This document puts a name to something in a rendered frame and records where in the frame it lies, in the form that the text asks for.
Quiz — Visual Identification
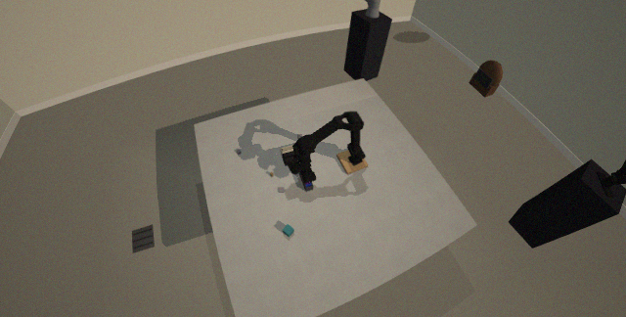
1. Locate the teal cube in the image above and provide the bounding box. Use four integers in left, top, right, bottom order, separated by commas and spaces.
282, 224, 294, 236

